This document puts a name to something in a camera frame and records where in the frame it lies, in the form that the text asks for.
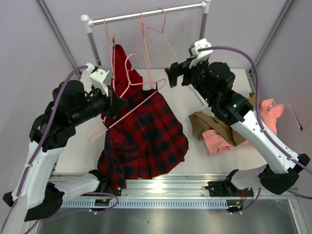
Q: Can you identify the red dress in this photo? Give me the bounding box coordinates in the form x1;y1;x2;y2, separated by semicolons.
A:
113;44;144;113

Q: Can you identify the white slotted cable duct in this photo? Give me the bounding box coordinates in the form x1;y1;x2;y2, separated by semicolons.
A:
62;198;247;209

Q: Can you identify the brown garment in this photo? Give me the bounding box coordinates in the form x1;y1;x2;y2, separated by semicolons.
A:
189;92;263;147

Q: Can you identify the red plaid skirt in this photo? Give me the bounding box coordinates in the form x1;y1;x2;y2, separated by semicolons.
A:
97;89;189;189

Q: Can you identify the pink garment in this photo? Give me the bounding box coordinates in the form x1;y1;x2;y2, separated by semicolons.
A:
202;97;285;155

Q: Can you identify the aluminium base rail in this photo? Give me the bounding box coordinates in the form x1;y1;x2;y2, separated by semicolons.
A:
48;173;298;199

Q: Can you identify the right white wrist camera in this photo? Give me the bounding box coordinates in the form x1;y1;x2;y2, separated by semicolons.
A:
189;39;213;68

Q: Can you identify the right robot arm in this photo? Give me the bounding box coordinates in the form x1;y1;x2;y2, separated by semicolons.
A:
165;58;310;195

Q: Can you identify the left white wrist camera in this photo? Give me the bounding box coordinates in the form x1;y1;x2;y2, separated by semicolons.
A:
86;63;113;97

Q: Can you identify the pink hanger holding dress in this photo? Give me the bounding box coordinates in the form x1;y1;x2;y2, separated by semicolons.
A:
103;17;115;83

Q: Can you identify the white clothes rack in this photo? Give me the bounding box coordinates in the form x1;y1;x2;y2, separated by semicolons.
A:
80;0;210;72

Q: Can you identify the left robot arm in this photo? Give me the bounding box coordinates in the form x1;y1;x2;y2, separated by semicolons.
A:
3;80;126;222

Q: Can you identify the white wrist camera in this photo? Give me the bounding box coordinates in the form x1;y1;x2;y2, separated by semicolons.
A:
86;63;113;97
189;39;213;68

